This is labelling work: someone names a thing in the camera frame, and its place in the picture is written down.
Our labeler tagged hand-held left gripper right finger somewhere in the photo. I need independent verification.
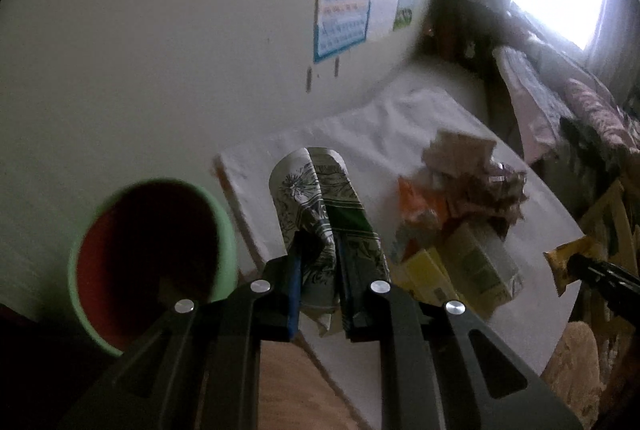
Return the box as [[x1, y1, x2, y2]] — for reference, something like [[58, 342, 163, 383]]
[[334, 232, 586, 430]]

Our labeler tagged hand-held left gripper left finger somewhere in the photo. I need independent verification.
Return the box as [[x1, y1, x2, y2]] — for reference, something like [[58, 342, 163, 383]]
[[60, 252, 304, 430]]

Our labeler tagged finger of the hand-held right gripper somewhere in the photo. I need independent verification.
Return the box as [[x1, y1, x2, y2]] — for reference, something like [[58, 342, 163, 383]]
[[567, 252, 640, 317]]

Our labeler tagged yellow snack wrapper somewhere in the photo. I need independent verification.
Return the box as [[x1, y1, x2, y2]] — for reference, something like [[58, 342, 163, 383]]
[[544, 235, 608, 299]]

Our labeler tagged floral print paper wrapper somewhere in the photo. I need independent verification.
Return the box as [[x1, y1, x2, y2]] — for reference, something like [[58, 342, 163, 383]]
[[268, 147, 392, 336]]

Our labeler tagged green bucket with red inside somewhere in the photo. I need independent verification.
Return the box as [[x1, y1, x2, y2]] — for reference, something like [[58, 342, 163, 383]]
[[67, 178, 238, 357]]

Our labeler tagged yellow wooden chair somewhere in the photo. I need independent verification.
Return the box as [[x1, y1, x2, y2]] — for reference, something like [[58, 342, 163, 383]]
[[580, 180, 640, 327]]

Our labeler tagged yellow carton box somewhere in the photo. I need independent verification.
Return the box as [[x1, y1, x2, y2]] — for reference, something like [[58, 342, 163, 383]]
[[402, 247, 493, 322]]

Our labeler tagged tan woven cushion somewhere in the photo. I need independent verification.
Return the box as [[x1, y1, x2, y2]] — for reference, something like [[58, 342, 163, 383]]
[[542, 322, 607, 430]]

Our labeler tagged orange plastic wrapper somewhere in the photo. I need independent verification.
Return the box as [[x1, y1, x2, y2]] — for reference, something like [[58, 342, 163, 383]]
[[397, 175, 451, 232]]

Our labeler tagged white table cloth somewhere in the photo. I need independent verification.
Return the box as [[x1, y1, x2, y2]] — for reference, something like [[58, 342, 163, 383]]
[[212, 60, 586, 430]]

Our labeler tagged pink floral blanket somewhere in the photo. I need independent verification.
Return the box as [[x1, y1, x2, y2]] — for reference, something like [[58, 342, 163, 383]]
[[565, 77, 640, 162]]

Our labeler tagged crumpled brown paper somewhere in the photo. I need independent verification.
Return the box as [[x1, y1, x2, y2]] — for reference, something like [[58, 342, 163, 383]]
[[422, 130, 530, 236]]

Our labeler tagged white patterned blanket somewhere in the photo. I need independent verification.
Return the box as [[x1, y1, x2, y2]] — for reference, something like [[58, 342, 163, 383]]
[[492, 45, 567, 162]]

